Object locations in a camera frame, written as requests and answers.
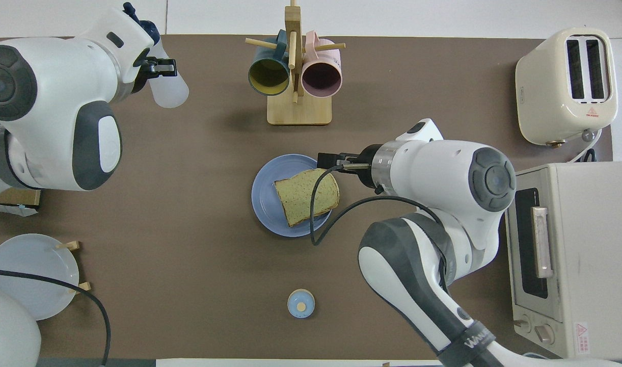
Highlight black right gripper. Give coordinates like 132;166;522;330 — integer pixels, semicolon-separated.
317;144;388;190

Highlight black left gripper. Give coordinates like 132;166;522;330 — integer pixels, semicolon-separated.
123;3;178;95

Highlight translucent squeeze bottle navy cap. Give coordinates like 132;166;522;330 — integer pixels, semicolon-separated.
139;19;189;109

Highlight toasted bread slice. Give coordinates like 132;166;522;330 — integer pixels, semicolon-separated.
274;169;340;227

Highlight periwinkle blue dinner plate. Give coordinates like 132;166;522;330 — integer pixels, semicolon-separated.
251;154;335;238

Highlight wooden plate rack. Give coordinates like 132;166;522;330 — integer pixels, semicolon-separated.
56;241;91;295

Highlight pale grey plate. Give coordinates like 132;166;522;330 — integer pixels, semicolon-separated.
0;233;80;321

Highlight wooden mug tree stand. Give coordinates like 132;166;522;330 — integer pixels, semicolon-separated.
245;0;346;125

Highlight pink ribbed mug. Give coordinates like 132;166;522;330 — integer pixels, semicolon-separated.
301;31;343;98

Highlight dark teal mug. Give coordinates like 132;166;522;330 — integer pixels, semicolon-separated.
248;29;291;96

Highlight brown table mat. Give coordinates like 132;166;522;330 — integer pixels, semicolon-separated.
0;35;613;360

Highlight cream two-slot toaster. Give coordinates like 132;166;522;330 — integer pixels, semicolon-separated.
515;27;618;147

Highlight white paper with blue tape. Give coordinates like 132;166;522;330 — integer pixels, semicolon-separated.
0;203;39;217

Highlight white toaster oven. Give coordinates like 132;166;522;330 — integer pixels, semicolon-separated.
504;162;622;360

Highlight wooden shelf with wire frame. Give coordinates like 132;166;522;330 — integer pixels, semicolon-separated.
0;189;40;205

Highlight white toaster power cord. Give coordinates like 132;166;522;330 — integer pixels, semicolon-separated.
570;130;603;163

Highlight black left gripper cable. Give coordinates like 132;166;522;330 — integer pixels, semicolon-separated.
0;268;111;367

